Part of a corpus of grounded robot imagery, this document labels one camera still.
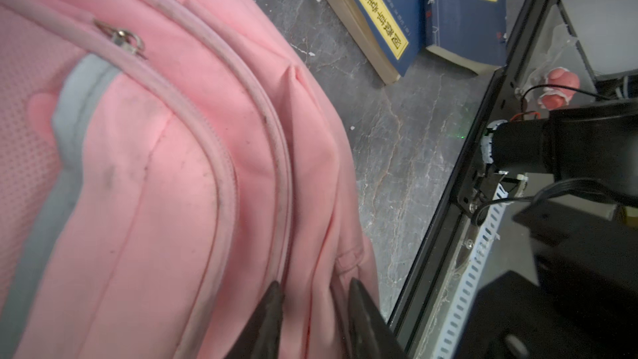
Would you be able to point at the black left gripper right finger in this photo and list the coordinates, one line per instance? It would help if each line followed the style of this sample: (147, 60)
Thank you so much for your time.
(371, 338)

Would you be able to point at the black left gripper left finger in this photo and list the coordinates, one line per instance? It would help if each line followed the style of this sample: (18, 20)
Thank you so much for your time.
(260, 338)

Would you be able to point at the pink student backpack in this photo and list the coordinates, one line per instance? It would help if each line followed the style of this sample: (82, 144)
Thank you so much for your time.
(165, 164)

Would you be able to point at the blue book yellow label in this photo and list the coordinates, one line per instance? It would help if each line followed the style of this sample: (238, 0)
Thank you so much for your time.
(390, 33)
(469, 33)

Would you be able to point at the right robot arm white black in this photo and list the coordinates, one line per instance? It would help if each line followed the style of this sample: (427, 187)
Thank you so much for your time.
(584, 304)

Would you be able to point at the pink toy right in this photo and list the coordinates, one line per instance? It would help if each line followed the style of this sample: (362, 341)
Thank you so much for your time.
(560, 88)

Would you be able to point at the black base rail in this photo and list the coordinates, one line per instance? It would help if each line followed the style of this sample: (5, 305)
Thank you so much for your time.
(448, 241)

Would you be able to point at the white slotted cable duct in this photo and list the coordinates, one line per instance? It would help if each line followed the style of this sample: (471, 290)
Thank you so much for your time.
(466, 284)

